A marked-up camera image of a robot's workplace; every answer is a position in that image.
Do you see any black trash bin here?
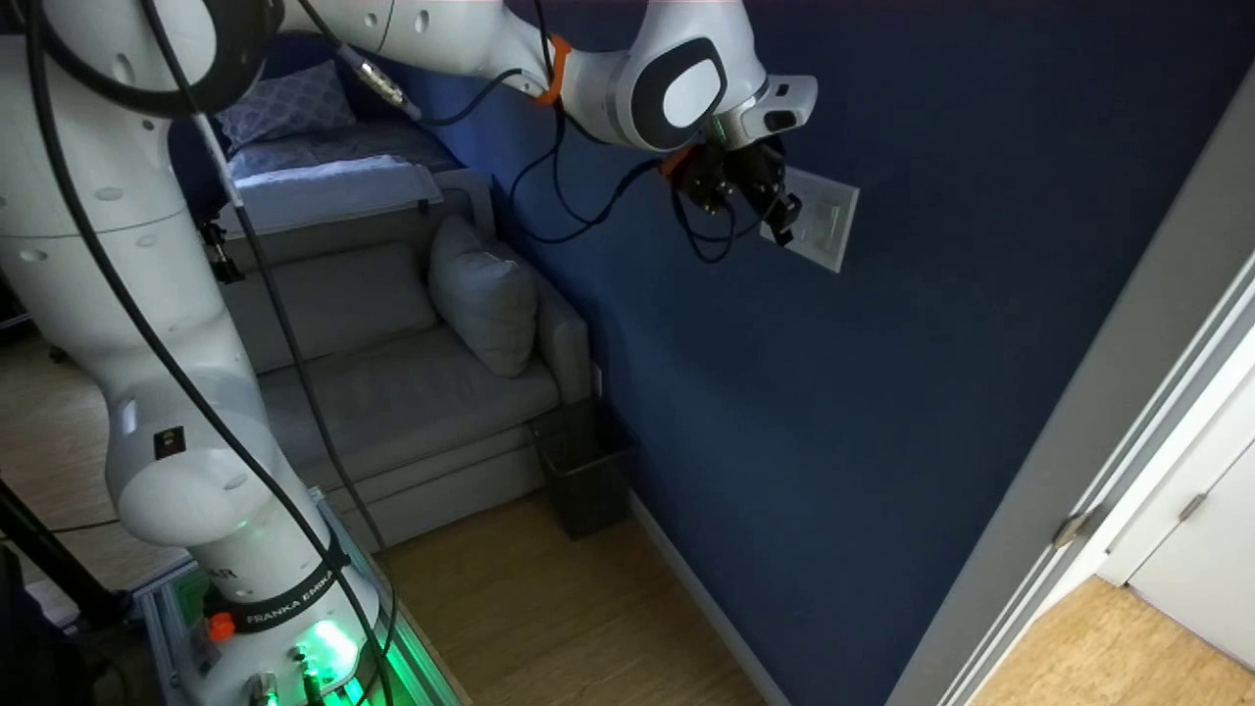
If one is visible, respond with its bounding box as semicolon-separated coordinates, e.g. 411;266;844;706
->
538;402;637;540

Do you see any robot base stand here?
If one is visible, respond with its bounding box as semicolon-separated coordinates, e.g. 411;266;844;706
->
133;501;471;706

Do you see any grey sofa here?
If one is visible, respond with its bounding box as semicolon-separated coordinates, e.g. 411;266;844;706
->
211;152;601;554

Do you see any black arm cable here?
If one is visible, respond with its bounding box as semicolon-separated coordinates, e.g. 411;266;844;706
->
14;0;405;706

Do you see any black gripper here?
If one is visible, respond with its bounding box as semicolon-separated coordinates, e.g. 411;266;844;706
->
671;135;802;252

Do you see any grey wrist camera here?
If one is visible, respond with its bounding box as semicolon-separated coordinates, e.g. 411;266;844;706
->
709;70;823;152

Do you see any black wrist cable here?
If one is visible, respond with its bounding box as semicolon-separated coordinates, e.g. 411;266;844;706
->
500;54;742;266

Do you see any white baseboard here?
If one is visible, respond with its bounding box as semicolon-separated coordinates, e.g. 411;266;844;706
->
622;486;797;706

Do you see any blue patterned pillow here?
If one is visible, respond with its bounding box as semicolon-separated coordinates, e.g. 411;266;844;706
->
211;54;362;156

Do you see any grey door frame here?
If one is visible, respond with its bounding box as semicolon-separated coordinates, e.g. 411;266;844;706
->
886;63;1255;706

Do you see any white door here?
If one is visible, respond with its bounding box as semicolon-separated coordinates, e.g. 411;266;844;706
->
1094;331;1255;674

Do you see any grey plain pillow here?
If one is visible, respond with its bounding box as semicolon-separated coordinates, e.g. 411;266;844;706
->
422;211;542;381

